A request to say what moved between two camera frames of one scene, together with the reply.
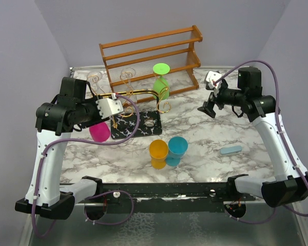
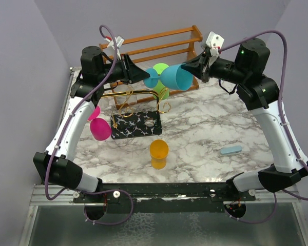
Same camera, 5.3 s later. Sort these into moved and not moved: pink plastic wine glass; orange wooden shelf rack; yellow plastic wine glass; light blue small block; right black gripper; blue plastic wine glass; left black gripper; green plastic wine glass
Moved: blue plastic wine glass; left black gripper; right black gripper
Not moved: green plastic wine glass; orange wooden shelf rack; yellow plastic wine glass; pink plastic wine glass; light blue small block
